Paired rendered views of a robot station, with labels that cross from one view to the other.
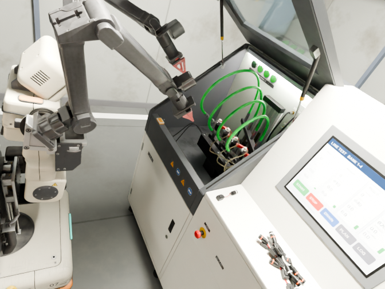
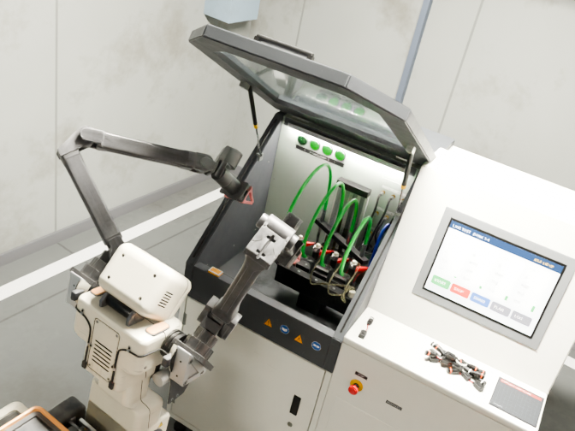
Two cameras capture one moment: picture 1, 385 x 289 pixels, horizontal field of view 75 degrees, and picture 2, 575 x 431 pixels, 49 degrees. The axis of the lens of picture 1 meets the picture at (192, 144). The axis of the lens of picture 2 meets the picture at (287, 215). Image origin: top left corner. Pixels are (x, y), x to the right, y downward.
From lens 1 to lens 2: 1.29 m
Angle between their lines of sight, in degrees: 22
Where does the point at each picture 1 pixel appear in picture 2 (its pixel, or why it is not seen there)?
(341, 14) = not seen: outside the picture
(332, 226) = (486, 306)
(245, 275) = (432, 398)
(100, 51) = not seen: outside the picture
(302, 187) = (442, 281)
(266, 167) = (392, 275)
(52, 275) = not seen: outside the picture
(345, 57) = (370, 38)
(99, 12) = (287, 230)
